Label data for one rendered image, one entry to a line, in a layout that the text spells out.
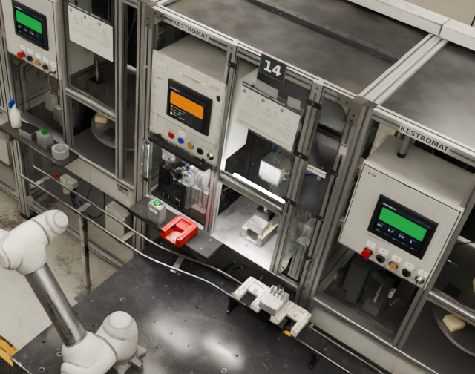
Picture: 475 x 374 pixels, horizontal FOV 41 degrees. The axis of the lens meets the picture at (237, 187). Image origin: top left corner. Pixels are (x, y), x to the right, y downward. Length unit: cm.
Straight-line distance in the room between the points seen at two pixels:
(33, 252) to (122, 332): 55
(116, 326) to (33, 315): 135
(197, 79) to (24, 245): 102
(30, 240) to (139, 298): 88
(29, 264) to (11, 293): 164
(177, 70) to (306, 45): 60
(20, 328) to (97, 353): 133
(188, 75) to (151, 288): 116
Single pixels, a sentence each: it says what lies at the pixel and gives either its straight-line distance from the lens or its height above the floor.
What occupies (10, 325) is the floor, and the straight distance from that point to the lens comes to 415.
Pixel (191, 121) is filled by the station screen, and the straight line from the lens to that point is 295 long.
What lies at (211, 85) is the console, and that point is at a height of 180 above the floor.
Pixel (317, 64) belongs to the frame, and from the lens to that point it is 268.
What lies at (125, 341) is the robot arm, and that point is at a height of 89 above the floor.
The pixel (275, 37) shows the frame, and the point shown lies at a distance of 282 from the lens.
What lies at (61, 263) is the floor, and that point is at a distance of 442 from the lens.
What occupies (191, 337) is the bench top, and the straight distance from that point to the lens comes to 320.
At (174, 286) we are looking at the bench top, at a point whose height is 68.
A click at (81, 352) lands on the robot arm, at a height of 95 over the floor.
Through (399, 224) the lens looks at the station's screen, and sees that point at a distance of 260.
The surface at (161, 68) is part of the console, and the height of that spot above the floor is 176.
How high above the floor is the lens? 329
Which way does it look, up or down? 41 degrees down
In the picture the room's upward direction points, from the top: 9 degrees clockwise
